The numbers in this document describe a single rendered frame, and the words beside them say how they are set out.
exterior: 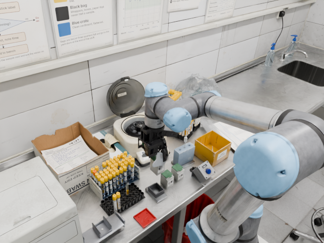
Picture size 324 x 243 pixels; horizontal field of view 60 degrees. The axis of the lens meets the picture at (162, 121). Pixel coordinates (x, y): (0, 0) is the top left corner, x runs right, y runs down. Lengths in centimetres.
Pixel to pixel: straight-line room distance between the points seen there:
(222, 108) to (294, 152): 33
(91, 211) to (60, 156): 32
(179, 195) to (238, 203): 62
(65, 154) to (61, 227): 56
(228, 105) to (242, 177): 29
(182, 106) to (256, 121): 24
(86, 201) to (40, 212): 41
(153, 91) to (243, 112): 29
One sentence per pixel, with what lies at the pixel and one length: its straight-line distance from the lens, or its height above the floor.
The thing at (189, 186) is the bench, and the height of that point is 88.
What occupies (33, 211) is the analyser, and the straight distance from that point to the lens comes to 91.
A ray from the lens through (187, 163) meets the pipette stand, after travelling 142.
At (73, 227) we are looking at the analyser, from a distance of 96.
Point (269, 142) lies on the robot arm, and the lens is 55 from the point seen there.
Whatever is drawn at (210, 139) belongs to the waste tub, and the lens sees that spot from 154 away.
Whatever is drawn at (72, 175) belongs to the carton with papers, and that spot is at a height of 99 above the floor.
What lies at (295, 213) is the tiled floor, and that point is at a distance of 260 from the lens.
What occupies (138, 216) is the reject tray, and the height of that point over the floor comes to 88.
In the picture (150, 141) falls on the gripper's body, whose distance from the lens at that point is 101.
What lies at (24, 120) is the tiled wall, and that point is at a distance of 143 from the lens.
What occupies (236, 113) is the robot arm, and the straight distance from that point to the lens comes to 80.
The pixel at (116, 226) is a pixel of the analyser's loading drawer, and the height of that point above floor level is 91.
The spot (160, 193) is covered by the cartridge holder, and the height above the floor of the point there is 91.
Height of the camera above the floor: 185
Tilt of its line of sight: 35 degrees down
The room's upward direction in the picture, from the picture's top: 3 degrees clockwise
